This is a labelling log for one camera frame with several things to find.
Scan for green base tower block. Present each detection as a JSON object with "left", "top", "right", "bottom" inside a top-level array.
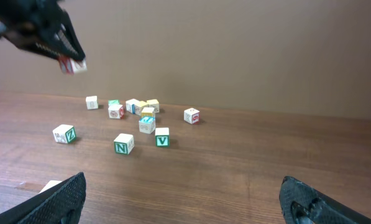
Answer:
[{"left": 39, "top": 180, "right": 62, "bottom": 194}]

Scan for yellow block top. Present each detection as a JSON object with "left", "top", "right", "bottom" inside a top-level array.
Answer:
[{"left": 147, "top": 99, "right": 160, "bottom": 113}]

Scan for yellow white picture block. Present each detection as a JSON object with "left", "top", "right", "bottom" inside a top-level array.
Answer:
[{"left": 140, "top": 107, "right": 155, "bottom": 118}]

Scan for red picture block far left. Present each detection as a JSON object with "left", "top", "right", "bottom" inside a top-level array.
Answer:
[{"left": 85, "top": 95, "right": 99, "bottom": 110}]

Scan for red K picture block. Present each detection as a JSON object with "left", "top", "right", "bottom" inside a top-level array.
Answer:
[{"left": 184, "top": 108, "right": 200, "bottom": 124}]

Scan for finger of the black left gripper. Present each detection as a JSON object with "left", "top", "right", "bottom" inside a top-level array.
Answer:
[
  {"left": 57, "top": 9, "right": 85, "bottom": 61},
  {"left": 20, "top": 40, "right": 80, "bottom": 60}
]

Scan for green V letter block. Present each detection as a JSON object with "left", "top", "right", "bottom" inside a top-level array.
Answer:
[{"left": 155, "top": 128, "right": 170, "bottom": 147}]

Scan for white blue picture block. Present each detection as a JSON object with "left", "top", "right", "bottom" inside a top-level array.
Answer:
[{"left": 126, "top": 98, "right": 139, "bottom": 114}]

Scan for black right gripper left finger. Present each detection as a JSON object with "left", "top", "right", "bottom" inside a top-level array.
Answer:
[{"left": 0, "top": 172, "right": 86, "bottom": 224}]

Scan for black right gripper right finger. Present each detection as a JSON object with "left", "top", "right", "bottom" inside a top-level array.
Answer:
[{"left": 279, "top": 176, "right": 371, "bottom": 224}]

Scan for yellow block left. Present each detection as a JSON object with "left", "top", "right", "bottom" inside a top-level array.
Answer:
[{"left": 134, "top": 100, "right": 149, "bottom": 116}]

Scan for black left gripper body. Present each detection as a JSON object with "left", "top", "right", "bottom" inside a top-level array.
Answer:
[{"left": 0, "top": 0, "right": 64, "bottom": 44}]

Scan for green Z white block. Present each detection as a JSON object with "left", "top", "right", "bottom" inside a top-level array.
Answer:
[{"left": 52, "top": 124, "right": 77, "bottom": 144}]

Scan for white M picture block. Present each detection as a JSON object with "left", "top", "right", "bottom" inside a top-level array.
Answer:
[{"left": 108, "top": 104, "right": 124, "bottom": 119}]

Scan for blue P letter block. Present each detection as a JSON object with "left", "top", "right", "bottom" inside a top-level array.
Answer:
[{"left": 139, "top": 116, "right": 155, "bottom": 134}]

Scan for green N letter block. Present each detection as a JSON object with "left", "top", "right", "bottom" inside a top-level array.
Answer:
[{"left": 108, "top": 100, "right": 120, "bottom": 106}]

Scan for green N block lower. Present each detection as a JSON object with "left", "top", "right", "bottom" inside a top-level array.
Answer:
[{"left": 114, "top": 133, "right": 135, "bottom": 155}]

